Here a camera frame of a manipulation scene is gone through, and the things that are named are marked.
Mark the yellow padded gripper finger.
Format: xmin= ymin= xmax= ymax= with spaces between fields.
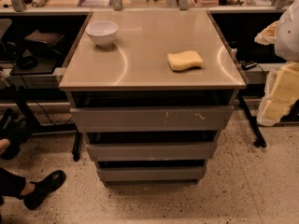
xmin=257 ymin=97 xmax=291 ymax=126
xmin=270 ymin=62 xmax=299 ymax=105

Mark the black leather shoe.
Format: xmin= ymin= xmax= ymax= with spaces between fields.
xmin=22 ymin=170 xmax=66 ymax=210

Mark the dark box on shelf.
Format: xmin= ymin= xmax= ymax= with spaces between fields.
xmin=23 ymin=30 xmax=64 ymax=58

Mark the black table leg left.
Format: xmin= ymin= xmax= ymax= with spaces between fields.
xmin=72 ymin=132 xmax=82 ymax=161

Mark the grey top drawer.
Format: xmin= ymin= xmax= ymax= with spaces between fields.
xmin=71 ymin=105 xmax=234 ymax=133

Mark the grey drawer cabinet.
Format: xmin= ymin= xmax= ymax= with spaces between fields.
xmin=58 ymin=9 xmax=248 ymax=187

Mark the yellow sponge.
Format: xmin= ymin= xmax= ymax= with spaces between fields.
xmin=167 ymin=50 xmax=204 ymax=72

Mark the grey drawer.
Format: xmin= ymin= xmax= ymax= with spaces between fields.
xmin=71 ymin=105 xmax=234 ymax=133
xmin=86 ymin=142 xmax=217 ymax=161
xmin=97 ymin=167 xmax=206 ymax=182

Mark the black table leg right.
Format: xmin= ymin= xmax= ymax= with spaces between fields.
xmin=238 ymin=96 xmax=267 ymax=148

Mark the white ceramic bowl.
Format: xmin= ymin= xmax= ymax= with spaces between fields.
xmin=85 ymin=21 xmax=119 ymax=47

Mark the black table leg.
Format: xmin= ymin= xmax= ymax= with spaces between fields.
xmin=238 ymin=96 xmax=267 ymax=148
xmin=72 ymin=132 xmax=82 ymax=161

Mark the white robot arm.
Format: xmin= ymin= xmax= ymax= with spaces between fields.
xmin=254 ymin=0 xmax=299 ymax=126

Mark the grey bottom drawer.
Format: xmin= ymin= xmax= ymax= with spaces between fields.
xmin=97 ymin=167 xmax=206 ymax=182

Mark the black power adapter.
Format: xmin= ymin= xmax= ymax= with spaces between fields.
xmin=241 ymin=61 xmax=257 ymax=71

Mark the person's dark trouser leg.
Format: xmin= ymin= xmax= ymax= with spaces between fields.
xmin=0 ymin=168 xmax=26 ymax=198

